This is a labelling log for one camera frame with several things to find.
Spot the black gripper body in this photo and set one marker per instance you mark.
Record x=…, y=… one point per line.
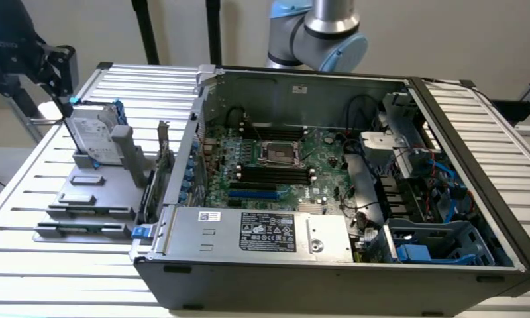
x=8, y=63

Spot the CPU chip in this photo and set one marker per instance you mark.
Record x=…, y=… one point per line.
x=50, y=111

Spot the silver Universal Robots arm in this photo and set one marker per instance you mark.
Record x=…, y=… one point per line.
x=330, y=23

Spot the black expansion slot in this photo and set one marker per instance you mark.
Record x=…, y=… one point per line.
x=251, y=186

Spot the blue expansion slot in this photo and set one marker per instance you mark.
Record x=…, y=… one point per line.
x=251, y=194

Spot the CPU socket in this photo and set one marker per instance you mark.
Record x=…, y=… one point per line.
x=278, y=153

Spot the black RAM slot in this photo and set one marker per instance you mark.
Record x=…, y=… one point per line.
x=275, y=181
x=275, y=176
x=275, y=167
x=275, y=172

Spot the silver hard disk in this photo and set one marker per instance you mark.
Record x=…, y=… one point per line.
x=92, y=139

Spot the grey hard drive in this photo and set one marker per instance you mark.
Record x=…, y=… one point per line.
x=120, y=114

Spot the black tripod leg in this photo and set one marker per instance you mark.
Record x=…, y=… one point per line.
x=146, y=30
x=213, y=30

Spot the grey parts rack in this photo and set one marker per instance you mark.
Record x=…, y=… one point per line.
x=92, y=195

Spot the graphics card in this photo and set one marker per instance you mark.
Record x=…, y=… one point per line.
x=161, y=165

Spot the blue case latch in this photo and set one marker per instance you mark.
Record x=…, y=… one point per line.
x=141, y=232

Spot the white case sticker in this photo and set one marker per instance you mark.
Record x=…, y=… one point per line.
x=299, y=89

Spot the grey power supply unit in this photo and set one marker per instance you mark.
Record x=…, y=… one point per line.
x=255, y=232

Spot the green motherboard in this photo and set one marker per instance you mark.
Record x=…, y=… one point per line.
x=322, y=155

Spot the silver chipset heat sink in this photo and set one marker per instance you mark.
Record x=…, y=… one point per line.
x=311, y=207

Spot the grey metal drive cage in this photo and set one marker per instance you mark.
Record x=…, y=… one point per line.
x=402, y=132

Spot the black fan shroud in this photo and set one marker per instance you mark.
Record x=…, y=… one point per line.
x=397, y=198

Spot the open black PC case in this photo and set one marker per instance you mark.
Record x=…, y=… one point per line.
x=335, y=285

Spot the blue plastic disk bay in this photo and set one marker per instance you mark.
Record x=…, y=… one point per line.
x=437, y=232

